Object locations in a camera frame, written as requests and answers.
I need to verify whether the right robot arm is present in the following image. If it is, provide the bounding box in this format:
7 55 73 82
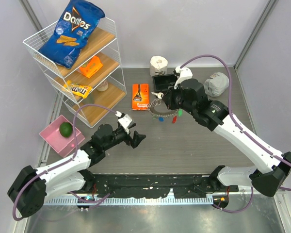
162 79 291 197

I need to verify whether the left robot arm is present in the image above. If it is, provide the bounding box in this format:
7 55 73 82
7 124 146 221

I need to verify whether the black plastic storage bin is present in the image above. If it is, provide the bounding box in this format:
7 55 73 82
152 74 177 93

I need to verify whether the orange razor box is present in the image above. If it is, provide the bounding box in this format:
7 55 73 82
131 83 149 111

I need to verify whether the white toilet paper roll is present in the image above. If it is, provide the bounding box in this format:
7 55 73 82
149 56 168 77

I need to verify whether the grey wrapped paper bundle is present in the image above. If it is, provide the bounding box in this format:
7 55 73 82
204 72 229 97

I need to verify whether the green lime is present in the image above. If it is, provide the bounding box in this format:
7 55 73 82
59 122 73 138

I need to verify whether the yellow M&M candy bag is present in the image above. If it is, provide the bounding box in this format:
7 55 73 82
64 80 93 99

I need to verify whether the pink plastic tray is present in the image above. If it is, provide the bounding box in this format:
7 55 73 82
39 115 76 158

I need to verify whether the orange snack box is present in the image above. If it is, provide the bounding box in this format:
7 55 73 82
78 56 103 78

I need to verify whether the blue Doritos chip bag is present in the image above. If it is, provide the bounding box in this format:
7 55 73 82
38 0 105 69

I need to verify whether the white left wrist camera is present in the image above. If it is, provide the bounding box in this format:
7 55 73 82
116 112 134 134

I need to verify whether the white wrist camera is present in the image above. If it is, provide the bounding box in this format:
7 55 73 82
116 112 134 134
174 66 193 89

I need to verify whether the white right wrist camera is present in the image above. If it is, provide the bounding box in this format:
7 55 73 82
174 66 193 89

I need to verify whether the white wire wooden shelf rack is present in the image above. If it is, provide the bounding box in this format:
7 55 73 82
23 17 127 128

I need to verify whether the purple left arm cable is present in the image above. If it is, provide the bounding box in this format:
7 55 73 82
12 103 119 221

